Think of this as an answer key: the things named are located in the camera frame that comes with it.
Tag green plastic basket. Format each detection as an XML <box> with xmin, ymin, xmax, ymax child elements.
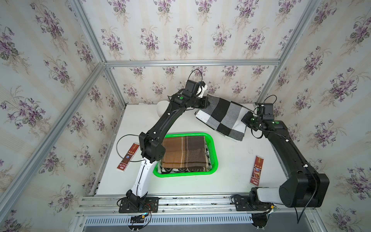
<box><xmin>153</xmin><ymin>132</ymin><xmax>218</xmax><ymax>177</ymax></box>

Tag red flat box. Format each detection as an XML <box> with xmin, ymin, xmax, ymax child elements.
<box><xmin>117</xmin><ymin>143</ymin><xmax>139</xmax><ymax>171</ymax></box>
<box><xmin>250</xmin><ymin>156</ymin><xmax>264</xmax><ymax>187</ymax></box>

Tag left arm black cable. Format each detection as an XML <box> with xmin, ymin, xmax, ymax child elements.
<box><xmin>115</xmin><ymin>134</ymin><xmax>146</xmax><ymax>163</ymax></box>

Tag grey black checked scarf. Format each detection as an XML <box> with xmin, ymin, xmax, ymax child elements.
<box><xmin>195</xmin><ymin>95</ymin><xmax>249</xmax><ymax>141</ymax></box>

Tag aluminium front rail frame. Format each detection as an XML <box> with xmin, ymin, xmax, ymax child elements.
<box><xmin>69</xmin><ymin>193</ymin><xmax>326</xmax><ymax>232</ymax></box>

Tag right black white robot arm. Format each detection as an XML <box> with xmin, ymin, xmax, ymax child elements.
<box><xmin>242</xmin><ymin>103</ymin><xmax>329</xmax><ymax>208</ymax></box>

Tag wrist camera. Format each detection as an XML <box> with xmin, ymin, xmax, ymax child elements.
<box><xmin>257</xmin><ymin>103</ymin><xmax>274</xmax><ymax>120</ymax></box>
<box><xmin>182</xmin><ymin>80</ymin><xmax>207</xmax><ymax>98</ymax></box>

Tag small circuit board with wires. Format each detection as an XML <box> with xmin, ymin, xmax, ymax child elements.
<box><xmin>128</xmin><ymin>212</ymin><xmax>152</xmax><ymax>232</ymax></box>

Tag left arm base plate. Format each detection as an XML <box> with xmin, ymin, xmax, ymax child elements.
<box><xmin>117</xmin><ymin>197</ymin><xmax>159</xmax><ymax>213</ymax></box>

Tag right red flat box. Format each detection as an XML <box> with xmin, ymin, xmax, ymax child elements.
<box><xmin>250</xmin><ymin>156</ymin><xmax>264</xmax><ymax>187</ymax></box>

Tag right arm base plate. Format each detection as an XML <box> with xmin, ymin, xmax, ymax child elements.
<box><xmin>231</xmin><ymin>194</ymin><xmax>274</xmax><ymax>211</ymax></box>

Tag left red flat box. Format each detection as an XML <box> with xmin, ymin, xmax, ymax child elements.
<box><xmin>117</xmin><ymin>143</ymin><xmax>139</xmax><ymax>171</ymax></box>

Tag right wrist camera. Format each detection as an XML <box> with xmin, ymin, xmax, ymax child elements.
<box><xmin>257</xmin><ymin>103</ymin><xmax>274</xmax><ymax>120</ymax></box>

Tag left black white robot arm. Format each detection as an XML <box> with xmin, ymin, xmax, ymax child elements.
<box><xmin>126</xmin><ymin>80</ymin><xmax>209</xmax><ymax>212</ymax></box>

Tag brown plaid fringed scarf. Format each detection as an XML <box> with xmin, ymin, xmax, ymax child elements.
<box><xmin>160</xmin><ymin>135</ymin><xmax>212</xmax><ymax>172</ymax></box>

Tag aluminium enclosure frame bars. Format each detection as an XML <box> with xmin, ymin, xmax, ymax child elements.
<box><xmin>1</xmin><ymin>1</ymin><xmax>320</xmax><ymax>218</ymax></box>

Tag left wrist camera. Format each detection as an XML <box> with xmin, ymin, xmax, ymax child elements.
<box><xmin>182</xmin><ymin>80</ymin><xmax>207</xmax><ymax>98</ymax></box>

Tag white mannequin head cup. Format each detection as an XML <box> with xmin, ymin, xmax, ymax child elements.
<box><xmin>156</xmin><ymin>101</ymin><xmax>170</xmax><ymax>118</ymax></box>

